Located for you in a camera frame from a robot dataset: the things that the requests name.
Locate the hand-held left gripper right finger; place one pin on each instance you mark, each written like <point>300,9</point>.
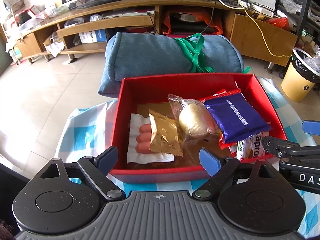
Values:
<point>210,162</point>

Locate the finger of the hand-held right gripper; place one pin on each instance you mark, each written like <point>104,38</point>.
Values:
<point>312,127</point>
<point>287,150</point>

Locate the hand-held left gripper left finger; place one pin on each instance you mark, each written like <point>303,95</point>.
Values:
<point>107,158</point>

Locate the white and green wafer packet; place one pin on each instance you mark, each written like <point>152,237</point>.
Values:
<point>250,147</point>

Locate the vacuum-packed sausage pack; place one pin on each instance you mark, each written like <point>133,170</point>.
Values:
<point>142,140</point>

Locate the round pastry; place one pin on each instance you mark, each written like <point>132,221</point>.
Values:
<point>193,120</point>

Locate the red cardboard box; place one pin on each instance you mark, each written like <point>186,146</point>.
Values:
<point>155,175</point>

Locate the gold foil snack packet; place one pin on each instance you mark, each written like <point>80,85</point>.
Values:
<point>165,135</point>

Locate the dark blue snack packet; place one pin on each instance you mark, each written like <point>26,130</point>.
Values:
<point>237,115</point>

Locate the long white and red packet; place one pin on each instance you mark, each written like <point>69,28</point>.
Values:
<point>217,95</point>

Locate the blue checkered plastic tablecloth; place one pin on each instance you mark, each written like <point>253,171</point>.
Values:
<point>82,135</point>

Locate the yellow trash bin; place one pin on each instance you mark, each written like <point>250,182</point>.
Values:
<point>297,85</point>

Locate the black furniture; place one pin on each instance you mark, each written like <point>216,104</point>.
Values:
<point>10,182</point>

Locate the wooden TV stand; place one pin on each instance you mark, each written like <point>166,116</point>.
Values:
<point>262,37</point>

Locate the red plastic bag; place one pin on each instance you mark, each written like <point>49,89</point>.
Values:
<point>277,22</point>

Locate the rolled blue cushion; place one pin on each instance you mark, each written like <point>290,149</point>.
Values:
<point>150,55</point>

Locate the black metal shelf rack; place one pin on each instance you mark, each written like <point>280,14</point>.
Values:
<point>303,5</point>

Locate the white paper bag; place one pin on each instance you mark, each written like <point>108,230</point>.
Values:
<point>53,47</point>

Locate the blue and white carton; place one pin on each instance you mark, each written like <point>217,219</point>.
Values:
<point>93,35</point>

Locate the orange bag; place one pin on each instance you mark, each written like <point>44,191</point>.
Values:
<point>215,25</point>

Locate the pile of gift boxes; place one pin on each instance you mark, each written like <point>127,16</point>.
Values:
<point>20,7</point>

